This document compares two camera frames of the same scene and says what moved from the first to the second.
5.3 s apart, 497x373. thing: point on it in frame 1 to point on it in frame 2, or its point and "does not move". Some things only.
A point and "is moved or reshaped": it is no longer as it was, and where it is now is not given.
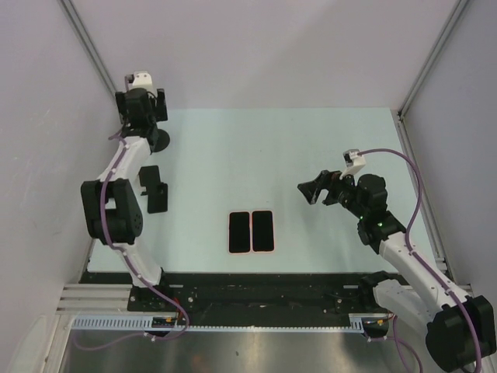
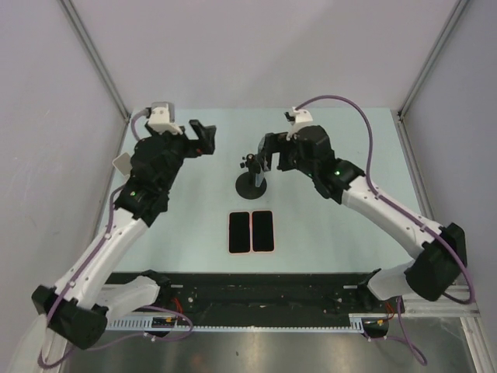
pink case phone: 262,231 does not move
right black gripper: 328,180 to 276,142
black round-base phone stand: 159,141 is moved or reshaped
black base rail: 236,294 does not move
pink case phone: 239,232 does not move
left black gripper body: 159,112 to 178,147
